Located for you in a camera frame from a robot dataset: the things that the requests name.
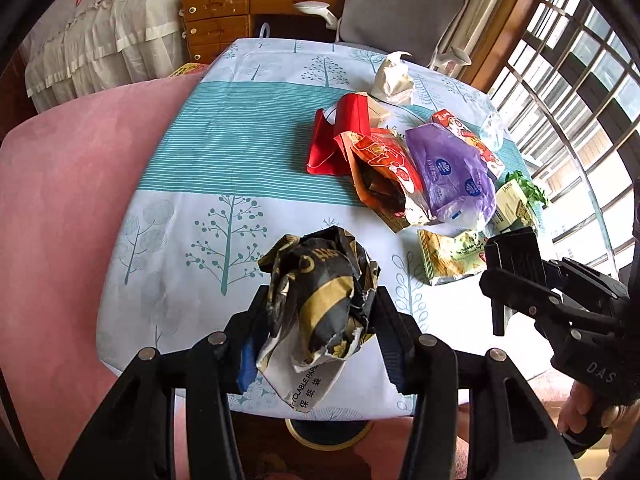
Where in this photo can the tree print tablecloth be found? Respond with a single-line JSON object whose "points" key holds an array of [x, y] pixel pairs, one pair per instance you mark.
{"points": [[240, 135]]}

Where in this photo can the person's right hand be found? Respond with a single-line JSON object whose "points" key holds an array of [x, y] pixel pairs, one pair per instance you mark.
{"points": [[575, 407]]}

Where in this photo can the pink sofa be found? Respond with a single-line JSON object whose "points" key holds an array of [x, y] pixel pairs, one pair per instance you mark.
{"points": [[75, 185]]}

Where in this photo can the green yellow snack packet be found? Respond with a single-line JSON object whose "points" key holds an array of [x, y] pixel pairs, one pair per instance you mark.
{"points": [[450, 255]]}

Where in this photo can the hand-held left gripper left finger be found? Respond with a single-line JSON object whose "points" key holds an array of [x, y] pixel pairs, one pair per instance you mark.
{"points": [[246, 370]]}

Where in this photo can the yellow rimmed trash bin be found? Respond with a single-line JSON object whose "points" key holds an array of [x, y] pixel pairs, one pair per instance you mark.
{"points": [[330, 435]]}

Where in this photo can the purple plastic bag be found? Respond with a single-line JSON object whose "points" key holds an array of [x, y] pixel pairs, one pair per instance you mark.
{"points": [[440, 165]]}

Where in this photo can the red paper bag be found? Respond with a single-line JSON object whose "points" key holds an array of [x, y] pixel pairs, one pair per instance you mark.
{"points": [[330, 150]]}

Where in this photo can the white chair armrest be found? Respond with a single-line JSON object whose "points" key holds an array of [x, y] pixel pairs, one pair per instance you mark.
{"points": [[452, 57], [315, 10]]}

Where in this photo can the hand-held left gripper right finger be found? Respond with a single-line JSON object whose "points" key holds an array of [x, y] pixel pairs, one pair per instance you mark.
{"points": [[397, 375]]}

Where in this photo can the sheer beige curtain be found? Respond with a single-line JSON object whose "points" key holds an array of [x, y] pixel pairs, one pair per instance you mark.
{"points": [[477, 5]]}

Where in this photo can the window grille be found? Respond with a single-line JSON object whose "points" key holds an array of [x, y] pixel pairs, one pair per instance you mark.
{"points": [[575, 60]]}

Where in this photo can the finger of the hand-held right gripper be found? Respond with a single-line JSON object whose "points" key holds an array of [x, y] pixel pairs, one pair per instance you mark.
{"points": [[515, 295], [517, 252]]}

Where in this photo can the white lace bed cover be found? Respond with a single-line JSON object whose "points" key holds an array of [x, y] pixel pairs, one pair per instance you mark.
{"points": [[100, 35]]}

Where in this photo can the yellow patterned cloth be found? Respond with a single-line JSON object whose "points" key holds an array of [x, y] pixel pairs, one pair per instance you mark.
{"points": [[189, 69]]}

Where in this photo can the black gold paper bag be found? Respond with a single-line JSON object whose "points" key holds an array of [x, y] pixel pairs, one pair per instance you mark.
{"points": [[320, 280]]}

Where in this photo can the orange snack bag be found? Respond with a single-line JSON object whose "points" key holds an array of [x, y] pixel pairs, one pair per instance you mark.
{"points": [[390, 160]]}

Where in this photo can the green cream carton box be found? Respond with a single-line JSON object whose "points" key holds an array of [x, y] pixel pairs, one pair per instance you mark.
{"points": [[510, 205]]}

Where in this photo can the wooden dresser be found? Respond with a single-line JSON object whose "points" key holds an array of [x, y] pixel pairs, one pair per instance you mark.
{"points": [[215, 15]]}

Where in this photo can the clear plastic bottle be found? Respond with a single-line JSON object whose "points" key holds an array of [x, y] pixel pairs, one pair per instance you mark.
{"points": [[492, 132]]}

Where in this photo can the red white snack packet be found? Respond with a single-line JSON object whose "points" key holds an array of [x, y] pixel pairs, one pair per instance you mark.
{"points": [[470, 137]]}

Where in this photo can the crumpled white tissue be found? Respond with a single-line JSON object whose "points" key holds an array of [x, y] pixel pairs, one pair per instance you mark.
{"points": [[392, 82]]}

